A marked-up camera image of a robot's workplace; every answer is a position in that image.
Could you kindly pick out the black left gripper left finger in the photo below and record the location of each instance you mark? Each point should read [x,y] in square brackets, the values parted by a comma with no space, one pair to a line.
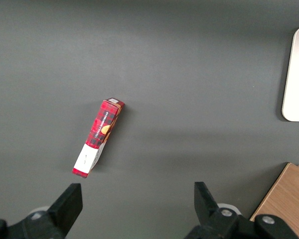
[62,211]

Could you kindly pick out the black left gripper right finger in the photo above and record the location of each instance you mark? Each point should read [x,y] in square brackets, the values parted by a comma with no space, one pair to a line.
[214,221]

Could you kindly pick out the cream plastic tray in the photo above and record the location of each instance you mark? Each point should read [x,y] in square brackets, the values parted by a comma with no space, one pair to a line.
[297,82]

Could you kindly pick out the oak wooden drawer cabinet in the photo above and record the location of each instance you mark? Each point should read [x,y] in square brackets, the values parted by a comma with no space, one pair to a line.
[286,196]

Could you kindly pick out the red plaid cookie box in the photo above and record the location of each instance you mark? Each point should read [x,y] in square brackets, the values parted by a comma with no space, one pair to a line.
[99,129]

